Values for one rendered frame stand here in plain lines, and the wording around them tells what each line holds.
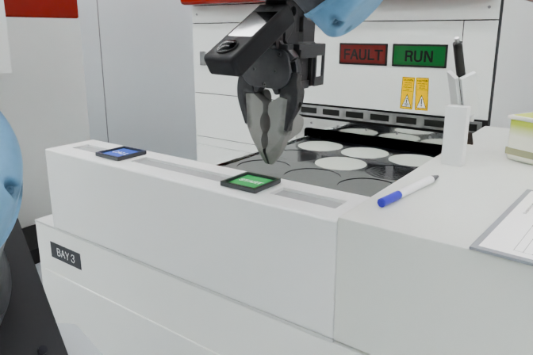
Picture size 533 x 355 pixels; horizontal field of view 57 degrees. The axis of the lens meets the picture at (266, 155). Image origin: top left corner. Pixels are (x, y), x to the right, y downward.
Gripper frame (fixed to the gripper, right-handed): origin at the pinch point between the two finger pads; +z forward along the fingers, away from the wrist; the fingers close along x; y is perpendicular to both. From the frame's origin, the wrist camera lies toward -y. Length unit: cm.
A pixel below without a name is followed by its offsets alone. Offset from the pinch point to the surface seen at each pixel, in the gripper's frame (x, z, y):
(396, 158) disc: -0.1, 10.3, 44.8
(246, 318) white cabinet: -1.9, 19.8, -5.9
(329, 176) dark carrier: 4.9, 10.4, 26.2
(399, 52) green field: 6, -10, 57
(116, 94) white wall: 300, 50, 204
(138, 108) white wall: 274, 58, 204
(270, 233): -5.1, 7.1, -5.8
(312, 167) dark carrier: 10.2, 10.6, 29.0
